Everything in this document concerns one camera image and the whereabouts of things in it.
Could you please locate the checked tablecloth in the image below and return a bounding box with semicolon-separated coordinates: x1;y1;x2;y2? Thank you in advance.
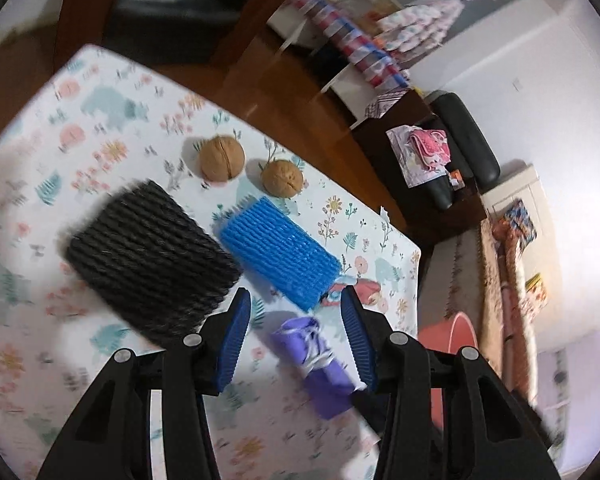
287;0;411;88

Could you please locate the blue foam net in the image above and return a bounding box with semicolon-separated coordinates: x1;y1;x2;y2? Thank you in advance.
220;196;342;312

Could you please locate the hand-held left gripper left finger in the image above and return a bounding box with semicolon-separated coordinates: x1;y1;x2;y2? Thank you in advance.
36;287;252;480

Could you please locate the brown patterned bedspread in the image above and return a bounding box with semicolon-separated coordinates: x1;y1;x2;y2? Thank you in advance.
425;220;506;392

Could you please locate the checked towel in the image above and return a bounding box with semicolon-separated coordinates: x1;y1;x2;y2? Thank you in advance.
365;89;411;119

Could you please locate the floral rolled quilt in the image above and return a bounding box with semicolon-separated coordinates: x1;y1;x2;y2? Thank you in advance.
492;220;543;401

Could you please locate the pale puffy jacket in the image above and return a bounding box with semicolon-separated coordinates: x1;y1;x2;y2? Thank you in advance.
375;0;468;59

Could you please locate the yellow pillow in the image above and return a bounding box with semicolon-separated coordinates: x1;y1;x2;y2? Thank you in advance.
524;274;549;311

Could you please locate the pale printed cloth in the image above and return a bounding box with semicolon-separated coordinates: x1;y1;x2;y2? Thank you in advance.
386;124;453;189

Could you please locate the pink cartoon wrapper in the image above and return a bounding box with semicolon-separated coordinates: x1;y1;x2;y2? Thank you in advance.
322;277;392;318

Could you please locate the black leather armchair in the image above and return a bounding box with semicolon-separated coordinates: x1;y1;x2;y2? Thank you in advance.
352;90;501;242
60;0;297;77

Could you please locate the white headboard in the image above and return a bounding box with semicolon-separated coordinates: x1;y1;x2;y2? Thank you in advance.
480;162;556;281

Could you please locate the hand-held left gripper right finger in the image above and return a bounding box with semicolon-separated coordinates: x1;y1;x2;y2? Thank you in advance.
340;287;563;480

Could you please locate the pink plastic bucket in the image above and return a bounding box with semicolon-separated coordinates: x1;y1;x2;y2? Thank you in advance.
417;311;481;428

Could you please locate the cracked walnut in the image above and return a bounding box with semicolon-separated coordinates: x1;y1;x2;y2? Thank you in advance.
199;135;246;182

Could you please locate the purple wrapper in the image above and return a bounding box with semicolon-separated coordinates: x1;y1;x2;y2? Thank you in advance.
272;316;365;420

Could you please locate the pink folded blanket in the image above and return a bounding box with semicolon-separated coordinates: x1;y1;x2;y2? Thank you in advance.
405;129;452;168

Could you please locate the black foam net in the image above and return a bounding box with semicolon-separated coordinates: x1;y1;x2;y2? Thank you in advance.
62;180;243;348

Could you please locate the colourful printed pillow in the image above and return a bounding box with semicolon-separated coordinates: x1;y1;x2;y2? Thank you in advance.
500;199;537;251

